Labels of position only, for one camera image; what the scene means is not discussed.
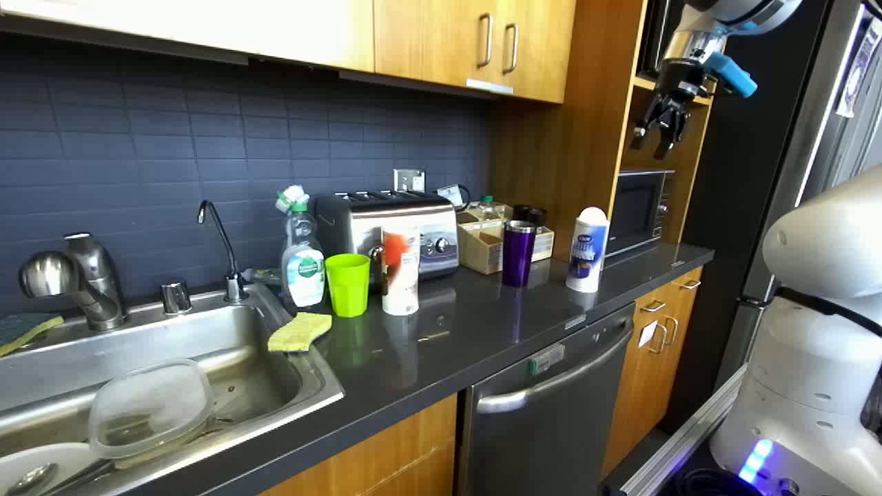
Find black microwave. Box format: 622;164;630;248
603;168;676;263

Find stainless steel refrigerator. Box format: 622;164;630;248
734;0;882;390

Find wooden upper cabinets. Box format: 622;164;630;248
0;0;579;106

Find clear plastic container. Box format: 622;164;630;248
86;360;215;464

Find purple steel tumbler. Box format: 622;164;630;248
498;219;539;291

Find green plastic cup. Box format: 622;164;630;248
323;251;374;321

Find green and yellow scrub sponge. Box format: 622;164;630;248
0;313;66;361

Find white plate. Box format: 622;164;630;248
0;441;98;496

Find large shelf microwave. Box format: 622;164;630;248
637;0;713;95

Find white wipes canister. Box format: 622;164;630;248
564;204;611;298

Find wooden compartment box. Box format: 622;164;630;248
455;201;556;280

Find thin gooseneck faucet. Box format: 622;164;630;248
192;200;248;310

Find stainless steel toaster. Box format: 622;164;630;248
315;187;462;284

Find chrome soap dispenser knob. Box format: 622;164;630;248
157;280;192;317

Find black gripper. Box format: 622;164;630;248
630;61;710;161

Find stainless steel sink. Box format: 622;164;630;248
0;281;346;496

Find wall power outlet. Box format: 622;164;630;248
390;165;426;196

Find clear dish soap bottle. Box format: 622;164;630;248
272;186;327;313

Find white and red can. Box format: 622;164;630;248
377;226;425;321

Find wooden lower cabinet with drawer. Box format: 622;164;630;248
601;266;706;479

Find large chrome faucet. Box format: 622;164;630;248
17;230;130;335

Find stainless steel dishwasher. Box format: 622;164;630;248
455;302;637;496

